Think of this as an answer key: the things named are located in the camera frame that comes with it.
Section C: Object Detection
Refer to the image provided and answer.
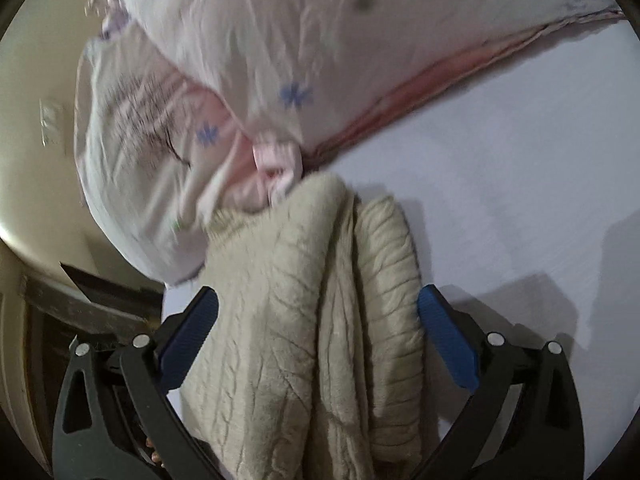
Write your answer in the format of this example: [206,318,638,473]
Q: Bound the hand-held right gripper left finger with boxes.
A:
[52,286,224,480]

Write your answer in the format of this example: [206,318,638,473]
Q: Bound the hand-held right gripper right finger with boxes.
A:
[407,284,586,480]

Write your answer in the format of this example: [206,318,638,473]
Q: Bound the beige knitted sweater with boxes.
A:
[179,172,442,480]

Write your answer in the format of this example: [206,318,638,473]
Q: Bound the white bed sheet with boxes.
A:
[161,12,640,480]

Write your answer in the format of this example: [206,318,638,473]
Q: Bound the white wall switch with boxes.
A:
[39,99,67,148]

